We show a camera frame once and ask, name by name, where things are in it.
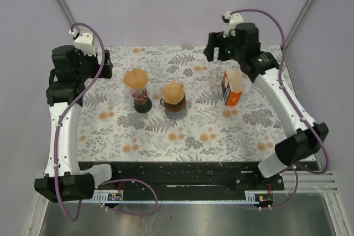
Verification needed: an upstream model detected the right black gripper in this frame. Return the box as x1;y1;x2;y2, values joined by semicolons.
201;32;243;63

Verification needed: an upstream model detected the orange coffee filter box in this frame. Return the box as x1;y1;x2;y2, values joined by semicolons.
221;69;243;106

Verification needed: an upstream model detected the red topped dark flask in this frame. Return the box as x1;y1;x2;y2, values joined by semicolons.
132;92;152;113

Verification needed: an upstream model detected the brown paper coffee filter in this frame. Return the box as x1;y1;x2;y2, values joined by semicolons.
162;81;185;105

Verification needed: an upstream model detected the brown wooden ring holder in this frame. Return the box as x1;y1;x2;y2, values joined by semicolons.
164;99;186;113

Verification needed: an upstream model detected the clear glass carafe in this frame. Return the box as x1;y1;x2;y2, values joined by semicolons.
160;98;188;120

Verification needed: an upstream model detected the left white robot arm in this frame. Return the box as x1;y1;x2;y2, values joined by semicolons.
34;45;120;203

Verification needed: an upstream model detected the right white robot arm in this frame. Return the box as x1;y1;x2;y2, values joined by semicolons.
204;23;329;190

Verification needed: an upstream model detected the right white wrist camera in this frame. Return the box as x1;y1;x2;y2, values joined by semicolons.
222;12;244;38

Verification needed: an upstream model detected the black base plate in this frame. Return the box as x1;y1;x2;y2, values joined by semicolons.
77;160;285;209

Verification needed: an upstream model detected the white slotted cable duct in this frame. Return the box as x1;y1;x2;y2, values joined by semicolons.
84;187;259;204

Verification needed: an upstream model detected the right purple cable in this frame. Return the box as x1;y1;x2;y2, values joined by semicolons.
232;8;330;211

